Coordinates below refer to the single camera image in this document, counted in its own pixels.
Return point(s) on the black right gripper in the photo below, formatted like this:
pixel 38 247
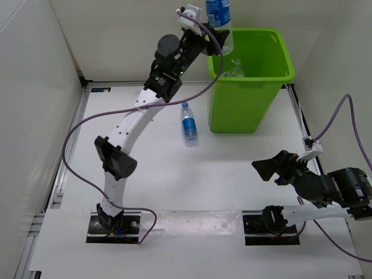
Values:
pixel 266 168

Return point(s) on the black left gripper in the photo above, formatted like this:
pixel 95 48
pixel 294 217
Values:
pixel 208 48

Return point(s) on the dark blue label bottle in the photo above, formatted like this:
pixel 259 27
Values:
pixel 219 17

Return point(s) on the green label clear bottle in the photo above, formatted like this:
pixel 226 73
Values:
pixel 235 71

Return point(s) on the blue label water bottle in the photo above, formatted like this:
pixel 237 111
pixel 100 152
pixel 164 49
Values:
pixel 189 129

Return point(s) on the clear crinkled plastic bottle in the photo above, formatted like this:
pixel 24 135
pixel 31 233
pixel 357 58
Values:
pixel 236 62

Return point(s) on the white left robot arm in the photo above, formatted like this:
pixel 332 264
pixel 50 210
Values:
pixel 172 58

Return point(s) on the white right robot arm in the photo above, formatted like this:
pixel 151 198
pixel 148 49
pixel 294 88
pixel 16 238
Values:
pixel 344 193

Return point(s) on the green plastic bin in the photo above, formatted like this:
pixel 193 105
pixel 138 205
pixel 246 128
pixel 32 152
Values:
pixel 239 104

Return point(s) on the small blue sticker label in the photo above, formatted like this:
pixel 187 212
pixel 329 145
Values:
pixel 101 89

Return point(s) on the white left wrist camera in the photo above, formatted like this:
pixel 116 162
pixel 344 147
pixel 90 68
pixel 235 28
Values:
pixel 187 16

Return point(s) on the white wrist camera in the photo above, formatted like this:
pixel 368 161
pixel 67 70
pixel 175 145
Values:
pixel 312 149
pixel 187 16

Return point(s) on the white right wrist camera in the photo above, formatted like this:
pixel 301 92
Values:
pixel 312 149

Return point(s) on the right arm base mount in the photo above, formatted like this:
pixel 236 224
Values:
pixel 256 234

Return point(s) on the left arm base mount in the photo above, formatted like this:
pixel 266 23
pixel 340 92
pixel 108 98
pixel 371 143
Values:
pixel 126 232

